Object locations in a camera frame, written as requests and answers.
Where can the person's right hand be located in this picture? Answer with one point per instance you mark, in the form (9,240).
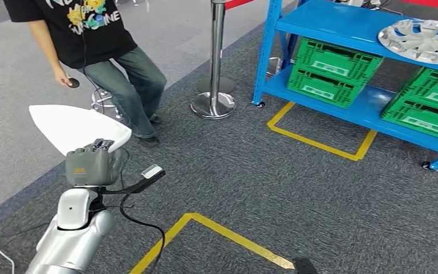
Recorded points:
(62,77)

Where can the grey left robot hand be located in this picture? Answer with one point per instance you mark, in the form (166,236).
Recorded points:
(92,166)

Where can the black round remote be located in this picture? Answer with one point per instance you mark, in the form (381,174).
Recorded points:
(74,83)

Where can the white pointed plastic shell part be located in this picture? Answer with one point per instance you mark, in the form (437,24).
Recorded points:
(75,125)

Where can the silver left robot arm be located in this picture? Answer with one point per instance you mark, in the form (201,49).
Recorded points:
(71,238)

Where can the person's right forearm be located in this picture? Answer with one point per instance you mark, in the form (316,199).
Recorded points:
(45,45)

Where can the blue metal shelf rack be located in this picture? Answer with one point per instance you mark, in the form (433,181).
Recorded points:
(317,24)

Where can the chrome stool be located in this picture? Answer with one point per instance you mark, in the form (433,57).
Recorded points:
(103,100)

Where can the person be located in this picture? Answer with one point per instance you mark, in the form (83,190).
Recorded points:
(90,34)

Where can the yellow floor tape outline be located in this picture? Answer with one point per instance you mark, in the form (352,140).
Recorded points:
(309,142)
(234,236)

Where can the grey wheel hubcap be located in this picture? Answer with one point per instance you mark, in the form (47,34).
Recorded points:
(423,41)

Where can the black left wrist camera bracket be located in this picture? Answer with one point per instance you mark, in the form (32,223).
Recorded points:
(136,188)

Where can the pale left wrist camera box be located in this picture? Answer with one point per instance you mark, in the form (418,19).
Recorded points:
(151,171)

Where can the chrome stanchion post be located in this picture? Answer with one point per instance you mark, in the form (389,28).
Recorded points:
(216,49)

